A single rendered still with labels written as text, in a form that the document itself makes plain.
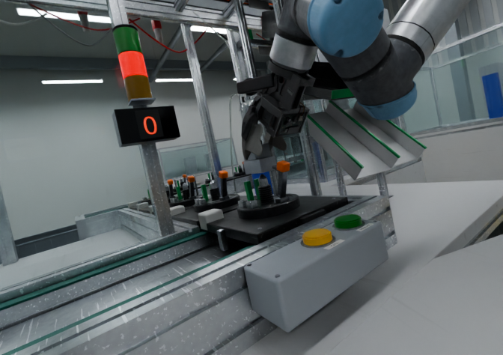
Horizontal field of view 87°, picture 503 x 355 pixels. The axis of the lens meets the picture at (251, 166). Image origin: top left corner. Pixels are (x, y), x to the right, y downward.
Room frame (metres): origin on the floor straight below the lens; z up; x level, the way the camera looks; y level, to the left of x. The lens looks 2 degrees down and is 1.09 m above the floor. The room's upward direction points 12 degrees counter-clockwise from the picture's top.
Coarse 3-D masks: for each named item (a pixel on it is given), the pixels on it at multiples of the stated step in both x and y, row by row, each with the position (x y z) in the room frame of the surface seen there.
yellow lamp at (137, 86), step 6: (126, 78) 0.56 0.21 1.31; (132, 78) 0.56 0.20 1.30; (138, 78) 0.56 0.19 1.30; (144, 78) 0.57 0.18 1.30; (126, 84) 0.56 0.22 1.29; (132, 84) 0.56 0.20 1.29; (138, 84) 0.56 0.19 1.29; (144, 84) 0.57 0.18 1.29; (126, 90) 0.56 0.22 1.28; (132, 90) 0.56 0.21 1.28; (138, 90) 0.56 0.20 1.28; (144, 90) 0.57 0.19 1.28; (150, 90) 0.59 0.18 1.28; (132, 96) 0.56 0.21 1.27; (138, 96) 0.56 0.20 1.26; (144, 96) 0.56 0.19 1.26; (150, 96) 0.58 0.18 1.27
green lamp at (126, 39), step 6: (120, 30) 0.56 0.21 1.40; (126, 30) 0.56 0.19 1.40; (132, 30) 0.57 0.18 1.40; (114, 36) 0.57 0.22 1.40; (120, 36) 0.56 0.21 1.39; (126, 36) 0.56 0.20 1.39; (132, 36) 0.57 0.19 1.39; (138, 36) 0.59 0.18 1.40; (120, 42) 0.56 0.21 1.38; (126, 42) 0.56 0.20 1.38; (132, 42) 0.56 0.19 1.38; (138, 42) 0.58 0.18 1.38; (120, 48) 0.56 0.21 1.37; (126, 48) 0.56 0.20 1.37; (132, 48) 0.56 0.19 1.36; (138, 48) 0.57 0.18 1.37
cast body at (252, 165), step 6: (264, 144) 0.58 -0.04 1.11; (264, 150) 0.58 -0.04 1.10; (252, 156) 0.57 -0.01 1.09; (258, 156) 0.57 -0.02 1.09; (264, 156) 0.58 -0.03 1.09; (246, 162) 0.59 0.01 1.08; (252, 162) 0.57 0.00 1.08; (258, 162) 0.56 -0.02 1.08; (264, 162) 0.56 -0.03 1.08; (270, 162) 0.57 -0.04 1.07; (246, 168) 0.60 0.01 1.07; (252, 168) 0.58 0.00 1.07; (258, 168) 0.56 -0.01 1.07; (264, 168) 0.56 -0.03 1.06; (270, 168) 0.57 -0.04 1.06; (246, 174) 0.60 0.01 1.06
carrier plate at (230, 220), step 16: (304, 208) 0.53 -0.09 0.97; (320, 208) 0.51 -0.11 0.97; (336, 208) 0.53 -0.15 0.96; (208, 224) 0.58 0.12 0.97; (224, 224) 0.54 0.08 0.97; (240, 224) 0.51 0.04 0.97; (256, 224) 0.49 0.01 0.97; (272, 224) 0.46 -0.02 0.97; (288, 224) 0.46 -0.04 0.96; (256, 240) 0.43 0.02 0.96
